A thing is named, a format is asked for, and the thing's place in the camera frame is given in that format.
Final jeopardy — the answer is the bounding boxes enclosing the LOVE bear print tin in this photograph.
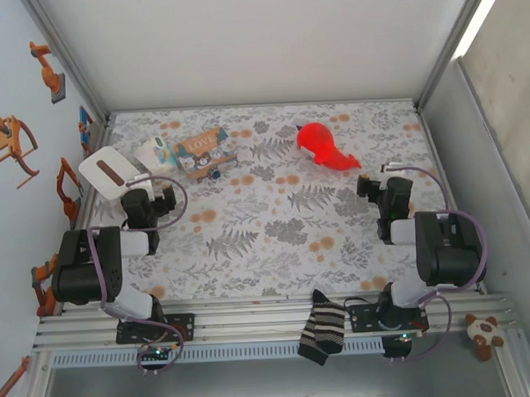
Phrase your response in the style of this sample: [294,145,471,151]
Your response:
[173,125,241,182]

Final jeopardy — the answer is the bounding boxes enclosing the white tissue pack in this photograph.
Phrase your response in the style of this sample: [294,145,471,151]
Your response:
[133,134,179,174]

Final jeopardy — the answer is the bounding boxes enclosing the red plush toy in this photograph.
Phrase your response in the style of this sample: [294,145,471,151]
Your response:
[295,119,362,174]

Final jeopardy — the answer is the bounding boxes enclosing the white tissue box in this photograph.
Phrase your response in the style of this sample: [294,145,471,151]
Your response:
[77,144,141,203]

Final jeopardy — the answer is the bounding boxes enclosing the floral tablecloth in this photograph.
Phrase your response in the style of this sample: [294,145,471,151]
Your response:
[65,96,476,307]

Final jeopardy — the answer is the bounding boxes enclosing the black white striped sock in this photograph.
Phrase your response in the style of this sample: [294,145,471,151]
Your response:
[294,287,349,368]

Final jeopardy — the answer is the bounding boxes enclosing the brown white plush bear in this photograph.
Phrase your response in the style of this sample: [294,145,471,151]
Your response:
[464,311,506,363]

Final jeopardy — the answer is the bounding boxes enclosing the orange claw sticker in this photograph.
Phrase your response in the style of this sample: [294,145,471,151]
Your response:
[0,113,42,190]

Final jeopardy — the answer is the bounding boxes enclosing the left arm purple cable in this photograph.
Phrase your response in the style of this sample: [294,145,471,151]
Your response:
[83,173,196,379]

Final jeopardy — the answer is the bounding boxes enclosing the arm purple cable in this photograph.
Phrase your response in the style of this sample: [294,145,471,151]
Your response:
[393,161,493,364]
[83,173,196,379]

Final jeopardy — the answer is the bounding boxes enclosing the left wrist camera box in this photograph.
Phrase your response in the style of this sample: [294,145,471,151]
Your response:
[120,174,156,213]

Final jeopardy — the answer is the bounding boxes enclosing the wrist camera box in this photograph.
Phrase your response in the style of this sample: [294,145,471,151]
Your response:
[120,174,156,213]
[380,162,415,203]

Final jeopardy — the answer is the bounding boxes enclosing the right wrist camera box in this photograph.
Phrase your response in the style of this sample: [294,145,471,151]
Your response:
[380,162,415,203]

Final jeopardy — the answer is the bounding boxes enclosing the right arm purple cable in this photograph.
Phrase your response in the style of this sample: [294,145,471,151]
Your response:
[393,161,493,364]

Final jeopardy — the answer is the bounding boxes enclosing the blue orange wall sticker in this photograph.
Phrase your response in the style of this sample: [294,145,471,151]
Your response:
[76,105,96,155]

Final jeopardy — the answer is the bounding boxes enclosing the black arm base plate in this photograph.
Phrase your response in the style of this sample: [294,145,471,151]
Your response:
[114,313,198,346]
[346,300,430,336]

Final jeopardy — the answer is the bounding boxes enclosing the red black power wire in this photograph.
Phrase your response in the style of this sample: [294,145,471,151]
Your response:
[163,321,188,351]

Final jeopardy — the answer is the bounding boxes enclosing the thin aluminium rail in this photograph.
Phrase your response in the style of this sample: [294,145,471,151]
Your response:
[106,96,420,119]

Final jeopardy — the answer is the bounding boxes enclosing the aluminium frame rail bundle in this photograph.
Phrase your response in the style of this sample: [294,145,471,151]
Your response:
[31,284,520,354]

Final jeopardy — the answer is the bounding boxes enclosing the grey slotted cable duct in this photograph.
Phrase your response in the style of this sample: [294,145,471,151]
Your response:
[49,336,385,370]

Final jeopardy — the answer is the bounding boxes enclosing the aluminium frame post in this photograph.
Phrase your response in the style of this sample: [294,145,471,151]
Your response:
[18,0,111,126]
[409,0,503,111]

